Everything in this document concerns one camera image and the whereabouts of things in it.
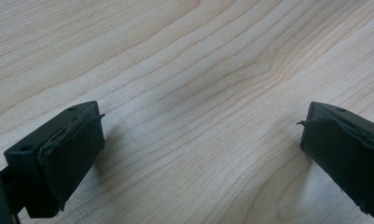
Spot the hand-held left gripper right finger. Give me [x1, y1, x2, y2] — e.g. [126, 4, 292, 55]
[296, 101, 374, 219]

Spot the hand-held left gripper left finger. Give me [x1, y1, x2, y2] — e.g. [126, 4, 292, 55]
[3, 100, 106, 219]

